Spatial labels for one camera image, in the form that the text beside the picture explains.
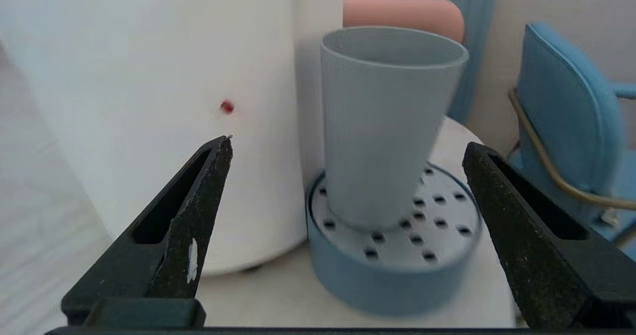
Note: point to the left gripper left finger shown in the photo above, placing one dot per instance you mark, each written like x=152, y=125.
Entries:
x=169, y=255

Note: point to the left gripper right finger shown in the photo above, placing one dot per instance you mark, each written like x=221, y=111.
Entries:
x=556, y=275

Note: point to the grey plastic cup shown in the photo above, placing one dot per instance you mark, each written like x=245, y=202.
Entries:
x=382, y=141

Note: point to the blue upholstered chair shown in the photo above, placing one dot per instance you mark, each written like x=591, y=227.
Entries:
x=561, y=116

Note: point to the large blue perforated drip tray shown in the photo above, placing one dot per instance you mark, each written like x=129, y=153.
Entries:
x=387, y=280

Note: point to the clear water dispenser white base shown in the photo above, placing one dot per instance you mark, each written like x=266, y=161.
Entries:
x=124, y=76

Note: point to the pink sofa bolster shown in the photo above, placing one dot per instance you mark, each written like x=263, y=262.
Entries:
x=397, y=12

